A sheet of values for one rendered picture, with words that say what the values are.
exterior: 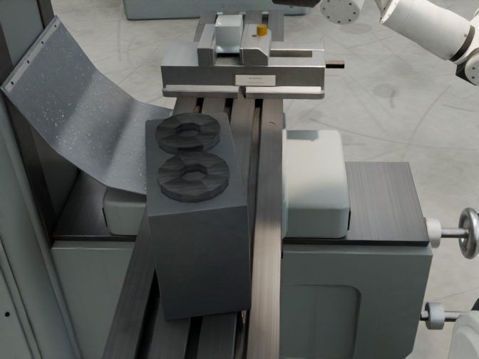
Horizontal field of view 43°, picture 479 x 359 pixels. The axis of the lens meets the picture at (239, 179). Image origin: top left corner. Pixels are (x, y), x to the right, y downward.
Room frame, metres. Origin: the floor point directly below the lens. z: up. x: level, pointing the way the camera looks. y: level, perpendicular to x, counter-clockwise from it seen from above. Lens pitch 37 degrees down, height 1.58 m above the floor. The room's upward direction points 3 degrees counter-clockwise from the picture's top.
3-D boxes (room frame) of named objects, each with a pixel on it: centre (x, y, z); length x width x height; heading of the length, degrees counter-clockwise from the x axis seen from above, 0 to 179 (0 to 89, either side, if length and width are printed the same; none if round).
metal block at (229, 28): (1.22, 0.01, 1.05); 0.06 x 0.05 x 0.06; 173
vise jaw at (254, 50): (1.22, -0.05, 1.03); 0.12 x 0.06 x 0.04; 173
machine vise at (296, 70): (1.22, -0.02, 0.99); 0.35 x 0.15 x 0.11; 83
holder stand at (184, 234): (0.66, 0.06, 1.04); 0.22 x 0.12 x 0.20; 6
